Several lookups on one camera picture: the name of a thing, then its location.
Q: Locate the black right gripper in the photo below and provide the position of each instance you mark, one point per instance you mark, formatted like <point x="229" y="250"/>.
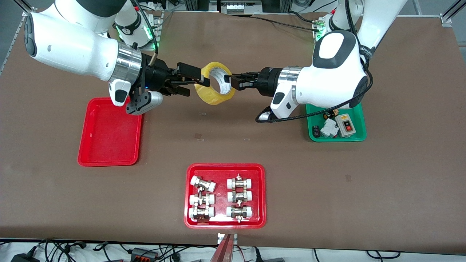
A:
<point x="156" y="77"/>

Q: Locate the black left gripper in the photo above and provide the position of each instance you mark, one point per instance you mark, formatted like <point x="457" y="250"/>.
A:
<point x="268" y="80"/>

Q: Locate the yellow tape roll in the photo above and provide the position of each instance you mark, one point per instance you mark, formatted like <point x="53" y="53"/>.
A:
<point x="213" y="97"/>

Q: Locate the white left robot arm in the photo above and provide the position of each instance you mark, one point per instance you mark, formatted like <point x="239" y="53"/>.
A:
<point x="327" y="80"/>

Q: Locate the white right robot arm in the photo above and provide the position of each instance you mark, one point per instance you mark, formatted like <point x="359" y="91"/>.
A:
<point x="72" y="47"/>

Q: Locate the empty red plastic tray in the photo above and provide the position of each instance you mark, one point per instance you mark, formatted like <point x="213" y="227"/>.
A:
<point x="111" y="134"/>

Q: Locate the red tray holding fittings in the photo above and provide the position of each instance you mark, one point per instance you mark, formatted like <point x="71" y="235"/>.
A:
<point x="221" y="174"/>

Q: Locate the green plastic tray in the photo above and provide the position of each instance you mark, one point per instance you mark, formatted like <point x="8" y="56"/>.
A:
<point x="358" y="129"/>

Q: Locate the white terminal block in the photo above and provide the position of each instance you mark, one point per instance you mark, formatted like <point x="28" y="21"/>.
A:
<point x="238" y="7"/>

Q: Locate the small black terminal block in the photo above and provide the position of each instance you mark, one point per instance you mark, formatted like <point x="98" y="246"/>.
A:
<point x="316" y="131"/>

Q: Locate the black and orange push button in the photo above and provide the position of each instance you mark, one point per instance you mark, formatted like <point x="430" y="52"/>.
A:
<point x="333" y="115"/>

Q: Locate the white circuit breaker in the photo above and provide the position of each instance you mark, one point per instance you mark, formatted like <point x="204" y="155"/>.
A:
<point x="329" y="128"/>

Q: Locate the metal fitting with white caps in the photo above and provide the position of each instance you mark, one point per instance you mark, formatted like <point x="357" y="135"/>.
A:
<point x="239" y="196"/>
<point x="203" y="183"/>
<point x="201" y="213"/>
<point x="239" y="212"/>
<point x="202" y="199"/>
<point x="239" y="183"/>

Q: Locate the dark box with orange connectors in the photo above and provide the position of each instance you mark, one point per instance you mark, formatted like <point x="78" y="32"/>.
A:
<point x="143" y="253"/>

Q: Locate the black power adapter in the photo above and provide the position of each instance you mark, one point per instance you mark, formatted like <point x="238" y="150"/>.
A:
<point x="22" y="257"/>

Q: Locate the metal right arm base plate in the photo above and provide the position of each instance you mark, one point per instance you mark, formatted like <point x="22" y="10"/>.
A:
<point x="160" y="25"/>

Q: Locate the grey on-off switch box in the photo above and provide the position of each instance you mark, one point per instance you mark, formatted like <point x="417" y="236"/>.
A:
<point x="346" y="125"/>

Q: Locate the small silver bracket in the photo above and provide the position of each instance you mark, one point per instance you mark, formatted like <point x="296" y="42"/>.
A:
<point x="235" y="238"/>

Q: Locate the red camera stand bar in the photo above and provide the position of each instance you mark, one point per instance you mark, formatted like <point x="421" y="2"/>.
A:
<point x="222" y="251"/>

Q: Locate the aluminium frame rail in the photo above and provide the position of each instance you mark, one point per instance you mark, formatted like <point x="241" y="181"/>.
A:
<point x="451" y="14"/>

